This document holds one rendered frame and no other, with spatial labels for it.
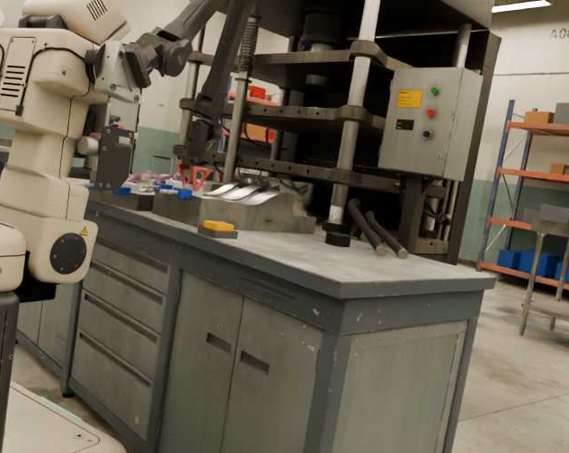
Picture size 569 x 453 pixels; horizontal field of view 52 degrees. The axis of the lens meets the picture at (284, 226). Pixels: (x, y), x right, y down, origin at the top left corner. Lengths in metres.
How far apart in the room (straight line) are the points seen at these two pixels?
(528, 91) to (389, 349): 7.63
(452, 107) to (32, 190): 1.44
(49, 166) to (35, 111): 0.14
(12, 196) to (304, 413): 0.87
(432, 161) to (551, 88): 6.61
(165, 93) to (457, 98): 7.79
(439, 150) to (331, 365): 1.12
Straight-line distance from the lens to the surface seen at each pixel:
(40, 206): 1.46
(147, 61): 1.40
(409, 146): 2.28
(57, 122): 1.47
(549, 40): 8.98
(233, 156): 2.86
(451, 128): 2.21
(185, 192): 1.74
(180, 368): 1.79
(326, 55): 2.61
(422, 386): 1.66
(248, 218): 1.83
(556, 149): 8.54
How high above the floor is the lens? 1.01
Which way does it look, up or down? 6 degrees down
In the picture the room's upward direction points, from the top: 9 degrees clockwise
